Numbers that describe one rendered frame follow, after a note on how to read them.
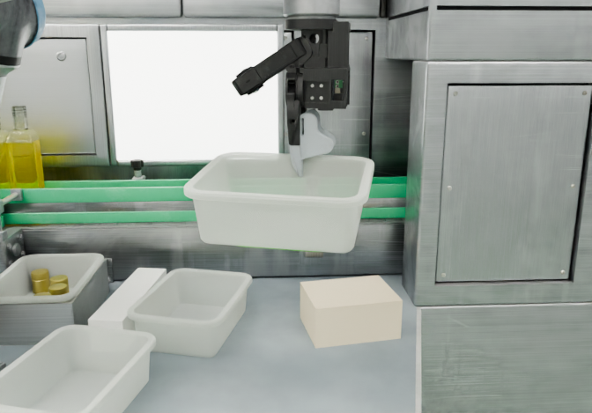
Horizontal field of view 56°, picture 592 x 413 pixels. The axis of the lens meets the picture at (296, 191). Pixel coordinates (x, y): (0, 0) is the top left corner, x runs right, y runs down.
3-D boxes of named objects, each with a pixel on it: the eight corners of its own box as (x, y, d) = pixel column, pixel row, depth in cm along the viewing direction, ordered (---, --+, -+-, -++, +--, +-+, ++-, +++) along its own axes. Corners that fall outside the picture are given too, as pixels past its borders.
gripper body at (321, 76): (345, 114, 73) (347, 18, 70) (280, 114, 74) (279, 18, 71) (349, 108, 80) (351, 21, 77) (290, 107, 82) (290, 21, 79)
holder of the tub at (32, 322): (115, 282, 127) (113, 249, 125) (76, 343, 100) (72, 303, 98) (38, 283, 126) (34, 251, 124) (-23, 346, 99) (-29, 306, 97)
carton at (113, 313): (167, 294, 120) (166, 269, 119) (124, 352, 97) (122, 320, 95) (140, 293, 121) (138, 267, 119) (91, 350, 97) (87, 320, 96)
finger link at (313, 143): (331, 181, 76) (332, 113, 74) (288, 180, 77) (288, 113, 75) (334, 177, 79) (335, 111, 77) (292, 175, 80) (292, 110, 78)
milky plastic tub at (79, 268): (110, 290, 121) (107, 252, 119) (77, 342, 100) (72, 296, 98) (27, 291, 120) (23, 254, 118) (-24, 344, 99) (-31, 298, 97)
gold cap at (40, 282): (49, 293, 116) (48, 273, 115) (31, 295, 115) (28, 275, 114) (52, 286, 119) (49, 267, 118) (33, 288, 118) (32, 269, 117)
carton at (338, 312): (400, 338, 102) (403, 300, 100) (315, 348, 98) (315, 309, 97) (377, 309, 113) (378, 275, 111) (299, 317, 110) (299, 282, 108)
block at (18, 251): (29, 256, 124) (25, 226, 122) (10, 273, 115) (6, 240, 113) (12, 257, 124) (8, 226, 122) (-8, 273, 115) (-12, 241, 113)
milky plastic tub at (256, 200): (364, 271, 65) (366, 202, 62) (181, 257, 69) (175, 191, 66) (373, 213, 81) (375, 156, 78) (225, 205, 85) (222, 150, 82)
